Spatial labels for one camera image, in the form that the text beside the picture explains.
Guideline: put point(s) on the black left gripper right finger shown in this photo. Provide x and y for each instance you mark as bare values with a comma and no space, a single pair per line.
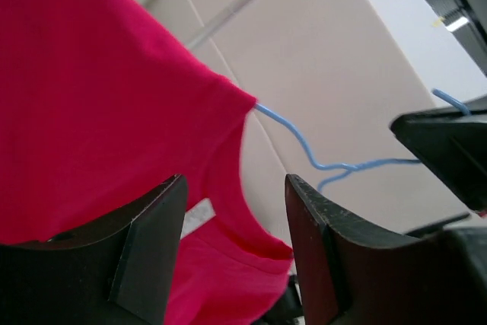
352,271

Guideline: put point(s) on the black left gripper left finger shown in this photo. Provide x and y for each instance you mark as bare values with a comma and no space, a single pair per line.
116,269

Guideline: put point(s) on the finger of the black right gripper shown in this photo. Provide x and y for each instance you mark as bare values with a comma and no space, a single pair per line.
452,146

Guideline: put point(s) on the blue wire hanger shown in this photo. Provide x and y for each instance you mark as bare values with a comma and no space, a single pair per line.
348,168

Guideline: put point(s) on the red t shirt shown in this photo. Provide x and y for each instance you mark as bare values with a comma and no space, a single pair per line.
100,104

